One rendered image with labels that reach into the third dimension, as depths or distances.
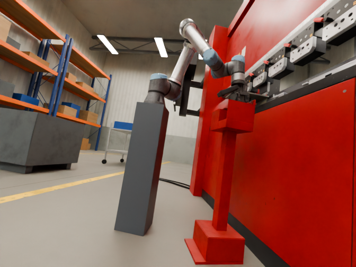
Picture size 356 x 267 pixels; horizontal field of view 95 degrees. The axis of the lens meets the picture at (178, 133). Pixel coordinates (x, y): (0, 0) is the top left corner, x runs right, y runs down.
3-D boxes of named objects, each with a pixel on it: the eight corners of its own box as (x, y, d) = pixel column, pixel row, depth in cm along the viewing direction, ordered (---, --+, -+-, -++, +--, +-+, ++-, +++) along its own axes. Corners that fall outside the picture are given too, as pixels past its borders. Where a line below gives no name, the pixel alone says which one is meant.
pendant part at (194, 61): (173, 115, 275) (180, 68, 285) (188, 117, 275) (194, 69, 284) (172, 106, 224) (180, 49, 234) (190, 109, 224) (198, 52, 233)
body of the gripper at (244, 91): (249, 103, 89) (249, 81, 91) (235, 100, 87) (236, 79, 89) (241, 106, 97) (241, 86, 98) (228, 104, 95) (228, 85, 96)
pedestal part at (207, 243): (184, 240, 94) (186, 219, 96) (223, 241, 99) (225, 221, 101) (195, 264, 75) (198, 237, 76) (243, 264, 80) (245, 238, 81)
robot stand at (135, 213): (113, 230, 95) (136, 101, 103) (127, 218, 112) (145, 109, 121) (143, 237, 92) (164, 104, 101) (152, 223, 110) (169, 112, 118)
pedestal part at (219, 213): (211, 225, 91) (222, 131, 98) (221, 225, 93) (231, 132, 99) (216, 230, 86) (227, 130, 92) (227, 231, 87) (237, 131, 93)
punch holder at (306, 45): (289, 64, 100) (291, 39, 102) (302, 67, 101) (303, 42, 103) (312, 49, 86) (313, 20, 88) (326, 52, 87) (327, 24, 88)
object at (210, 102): (188, 190, 224) (209, 36, 250) (247, 197, 233) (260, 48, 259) (193, 195, 199) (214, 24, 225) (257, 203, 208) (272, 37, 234)
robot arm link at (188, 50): (155, 93, 122) (186, 21, 115) (168, 100, 133) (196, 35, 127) (165, 97, 114) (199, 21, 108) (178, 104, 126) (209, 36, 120)
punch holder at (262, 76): (252, 88, 140) (254, 70, 142) (261, 89, 141) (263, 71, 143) (263, 80, 125) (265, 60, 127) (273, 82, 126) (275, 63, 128)
